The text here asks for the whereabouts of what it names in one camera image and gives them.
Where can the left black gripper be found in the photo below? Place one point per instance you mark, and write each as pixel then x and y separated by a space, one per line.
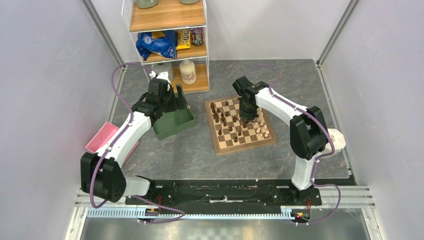
pixel 179 102

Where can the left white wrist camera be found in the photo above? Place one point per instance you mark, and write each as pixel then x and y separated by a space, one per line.
pixel 162 76

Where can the white wire wooden shelf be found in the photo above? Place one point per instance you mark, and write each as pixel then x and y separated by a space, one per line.
pixel 158 15

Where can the white paper roll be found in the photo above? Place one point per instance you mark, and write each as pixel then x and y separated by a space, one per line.
pixel 338 140

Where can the wooden chess board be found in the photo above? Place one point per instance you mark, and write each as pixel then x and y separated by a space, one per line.
pixel 232 134

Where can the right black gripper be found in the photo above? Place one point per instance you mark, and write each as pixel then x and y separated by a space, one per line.
pixel 245 115

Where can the pink plastic tray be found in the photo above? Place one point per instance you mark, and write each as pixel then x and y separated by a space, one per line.
pixel 102 139

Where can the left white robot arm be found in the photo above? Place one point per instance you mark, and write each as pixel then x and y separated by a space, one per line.
pixel 101 171

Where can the brown candy bag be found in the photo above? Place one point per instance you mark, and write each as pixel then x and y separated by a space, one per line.
pixel 197 36

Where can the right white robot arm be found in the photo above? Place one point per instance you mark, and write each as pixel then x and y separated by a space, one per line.
pixel 308 132

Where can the blue snack bag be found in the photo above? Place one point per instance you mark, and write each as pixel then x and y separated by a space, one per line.
pixel 162 43

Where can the yellow candy bag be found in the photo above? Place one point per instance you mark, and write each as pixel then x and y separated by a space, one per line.
pixel 183 40

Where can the cream lotion bottle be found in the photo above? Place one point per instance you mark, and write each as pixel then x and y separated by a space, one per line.
pixel 188 72

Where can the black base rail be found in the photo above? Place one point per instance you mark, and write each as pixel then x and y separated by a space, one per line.
pixel 230 196

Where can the green plastic tray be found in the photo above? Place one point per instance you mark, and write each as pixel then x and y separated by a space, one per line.
pixel 172 123

